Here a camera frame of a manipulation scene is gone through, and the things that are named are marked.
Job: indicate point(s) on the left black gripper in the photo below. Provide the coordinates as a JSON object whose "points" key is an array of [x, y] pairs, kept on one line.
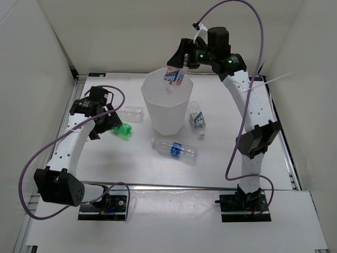
{"points": [[112, 121]]}

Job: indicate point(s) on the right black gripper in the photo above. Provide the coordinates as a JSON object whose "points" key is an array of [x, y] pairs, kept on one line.
{"points": [[186, 46]]}

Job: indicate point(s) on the clear bottle orange blue label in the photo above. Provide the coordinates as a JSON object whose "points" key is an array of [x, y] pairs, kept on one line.
{"points": [[173, 77]]}

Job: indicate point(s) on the clear bottle green blue label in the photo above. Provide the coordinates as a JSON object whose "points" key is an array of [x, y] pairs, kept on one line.
{"points": [[196, 119]]}

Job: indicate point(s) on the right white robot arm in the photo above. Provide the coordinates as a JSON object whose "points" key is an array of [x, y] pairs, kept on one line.
{"points": [[259, 127]]}

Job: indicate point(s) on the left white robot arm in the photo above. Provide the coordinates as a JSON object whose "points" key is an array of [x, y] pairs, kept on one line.
{"points": [[89, 117]]}

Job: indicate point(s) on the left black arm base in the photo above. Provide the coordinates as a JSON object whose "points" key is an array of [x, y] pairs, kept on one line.
{"points": [[113, 206]]}

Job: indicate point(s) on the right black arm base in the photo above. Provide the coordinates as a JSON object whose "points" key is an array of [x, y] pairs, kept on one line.
{"points": [[236, 206]]}

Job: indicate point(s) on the white octagonal plastic bin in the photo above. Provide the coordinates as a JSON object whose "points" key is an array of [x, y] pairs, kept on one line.
{"points": [[166, 104]]}

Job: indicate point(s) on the crushed green plastic bottle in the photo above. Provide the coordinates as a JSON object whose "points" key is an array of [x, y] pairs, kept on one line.
{"points": [[124, 131]]}

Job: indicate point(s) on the clear flattened plastic bottle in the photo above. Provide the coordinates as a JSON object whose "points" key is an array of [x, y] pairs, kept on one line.
{"points": [[131, 114]]}

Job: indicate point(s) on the aluminium frame rail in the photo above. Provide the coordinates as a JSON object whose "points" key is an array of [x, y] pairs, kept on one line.
{"points": [[138, 186]]}

